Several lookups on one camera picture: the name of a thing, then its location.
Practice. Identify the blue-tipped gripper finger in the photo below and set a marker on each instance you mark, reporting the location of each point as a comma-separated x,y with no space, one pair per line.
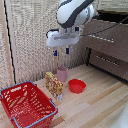
55,52
67,50

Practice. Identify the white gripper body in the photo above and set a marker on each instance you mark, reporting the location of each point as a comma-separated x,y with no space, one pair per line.
61,38

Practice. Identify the pink mug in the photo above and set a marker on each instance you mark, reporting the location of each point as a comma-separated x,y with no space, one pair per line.
62,74

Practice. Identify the white grey Franka robot arm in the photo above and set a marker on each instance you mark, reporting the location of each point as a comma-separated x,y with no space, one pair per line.
71,11

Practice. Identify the red basket with blue rim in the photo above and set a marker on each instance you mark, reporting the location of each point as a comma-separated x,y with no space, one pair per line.
26,106

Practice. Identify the red plastic bowl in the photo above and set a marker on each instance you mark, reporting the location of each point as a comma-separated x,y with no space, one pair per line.
77,86

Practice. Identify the brown drawer cabinet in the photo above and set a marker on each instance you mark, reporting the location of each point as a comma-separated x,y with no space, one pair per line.
110,46

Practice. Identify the black vertical frame strip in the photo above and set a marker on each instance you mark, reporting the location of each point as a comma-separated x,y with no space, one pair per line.
9,43

